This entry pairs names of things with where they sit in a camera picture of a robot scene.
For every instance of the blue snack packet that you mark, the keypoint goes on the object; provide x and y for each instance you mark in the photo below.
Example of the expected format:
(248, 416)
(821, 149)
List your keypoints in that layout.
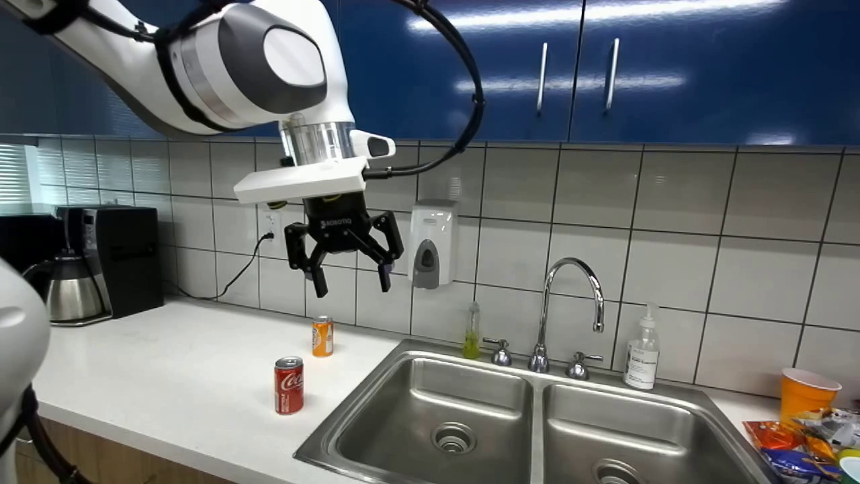
(797, 468)

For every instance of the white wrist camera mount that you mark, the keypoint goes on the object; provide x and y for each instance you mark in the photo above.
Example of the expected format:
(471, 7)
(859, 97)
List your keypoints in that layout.
(297, 183)

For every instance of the black coffee maker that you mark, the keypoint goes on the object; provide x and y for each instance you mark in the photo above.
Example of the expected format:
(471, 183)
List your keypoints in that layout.
(131, 260)

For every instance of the dark countertop appliance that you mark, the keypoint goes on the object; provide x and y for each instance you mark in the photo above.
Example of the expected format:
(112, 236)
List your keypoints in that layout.
(29, 252)

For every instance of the orange soda can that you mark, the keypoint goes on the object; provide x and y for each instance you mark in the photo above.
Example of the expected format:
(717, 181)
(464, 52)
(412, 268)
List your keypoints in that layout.
(324, 337)

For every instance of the silver snack packet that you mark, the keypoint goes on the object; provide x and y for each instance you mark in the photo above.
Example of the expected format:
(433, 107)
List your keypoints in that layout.
(835, 427)

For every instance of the stainless steel double sink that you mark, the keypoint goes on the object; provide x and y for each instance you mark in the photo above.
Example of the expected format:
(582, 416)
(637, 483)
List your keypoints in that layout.
(465, 405)

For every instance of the red snack packet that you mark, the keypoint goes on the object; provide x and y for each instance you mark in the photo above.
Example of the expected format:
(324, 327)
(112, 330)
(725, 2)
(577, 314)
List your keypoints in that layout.
(769, 436)

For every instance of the white wall soap dispenser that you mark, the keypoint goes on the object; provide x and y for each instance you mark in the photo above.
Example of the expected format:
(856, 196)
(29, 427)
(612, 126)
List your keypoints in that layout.
(430, 239)

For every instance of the blue cabinet door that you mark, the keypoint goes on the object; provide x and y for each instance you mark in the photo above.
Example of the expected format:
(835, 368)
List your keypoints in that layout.
(734, 72)
(54, 91)
(465, 54)

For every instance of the orange plastic cup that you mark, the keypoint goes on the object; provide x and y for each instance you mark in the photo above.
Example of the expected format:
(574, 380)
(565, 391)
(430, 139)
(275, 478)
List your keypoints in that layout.
(808, 399)

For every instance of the steel coffee carafe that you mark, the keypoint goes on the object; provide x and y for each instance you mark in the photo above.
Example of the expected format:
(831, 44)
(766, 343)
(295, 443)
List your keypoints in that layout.
(77, 291)

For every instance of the red cola can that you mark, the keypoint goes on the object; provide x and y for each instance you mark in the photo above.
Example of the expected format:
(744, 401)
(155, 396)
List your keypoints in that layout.
(288, 388)

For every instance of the clear pump soap bottle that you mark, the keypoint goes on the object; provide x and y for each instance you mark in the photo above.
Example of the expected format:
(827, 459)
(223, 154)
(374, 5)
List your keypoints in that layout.
(640, 360)

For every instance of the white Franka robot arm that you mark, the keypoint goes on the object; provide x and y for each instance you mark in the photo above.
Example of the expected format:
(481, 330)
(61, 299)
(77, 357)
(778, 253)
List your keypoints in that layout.
(223, 72)

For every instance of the green dish soap bottle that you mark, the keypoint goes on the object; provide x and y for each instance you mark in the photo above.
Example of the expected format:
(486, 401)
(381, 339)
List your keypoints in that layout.
(471, 339)

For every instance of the white wall outlet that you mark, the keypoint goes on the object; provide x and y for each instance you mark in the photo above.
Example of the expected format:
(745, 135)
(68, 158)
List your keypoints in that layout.
(272, 220)

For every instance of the chrome gooseneck faucet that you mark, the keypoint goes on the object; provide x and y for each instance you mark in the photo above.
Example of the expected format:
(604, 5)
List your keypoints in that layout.
(545, 331)

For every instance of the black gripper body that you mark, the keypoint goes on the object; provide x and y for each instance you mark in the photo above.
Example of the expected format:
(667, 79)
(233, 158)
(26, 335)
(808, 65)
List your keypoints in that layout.
(339, 220)

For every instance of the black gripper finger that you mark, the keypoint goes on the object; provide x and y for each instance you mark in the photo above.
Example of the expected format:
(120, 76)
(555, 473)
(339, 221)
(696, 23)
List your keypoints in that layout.
(300, 245)
(394, 243)

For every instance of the wooden base cabinet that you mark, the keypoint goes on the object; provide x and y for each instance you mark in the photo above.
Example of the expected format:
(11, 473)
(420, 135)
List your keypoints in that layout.
(109, 460)

